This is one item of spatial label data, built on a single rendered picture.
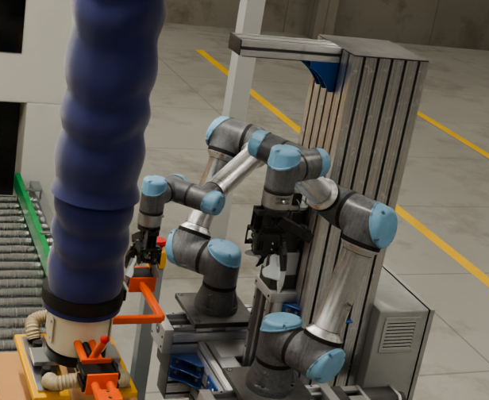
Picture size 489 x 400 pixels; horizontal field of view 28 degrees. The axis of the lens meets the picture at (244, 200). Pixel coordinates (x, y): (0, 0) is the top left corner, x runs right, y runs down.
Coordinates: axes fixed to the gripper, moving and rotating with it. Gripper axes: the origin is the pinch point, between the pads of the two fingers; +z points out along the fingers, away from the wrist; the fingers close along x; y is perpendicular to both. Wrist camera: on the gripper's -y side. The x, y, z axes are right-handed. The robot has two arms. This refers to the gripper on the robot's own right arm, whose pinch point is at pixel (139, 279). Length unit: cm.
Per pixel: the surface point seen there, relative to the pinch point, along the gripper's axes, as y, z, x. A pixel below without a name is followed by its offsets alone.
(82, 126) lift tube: 39, -63, -33
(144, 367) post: -60, 70, 28
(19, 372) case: 12.6, 24.1, -38.1
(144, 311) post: -60, 44, 24
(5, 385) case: 19, 24, -43
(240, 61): -283, -6, 143
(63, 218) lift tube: 35, -36, -35
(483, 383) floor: -102, 119, 236
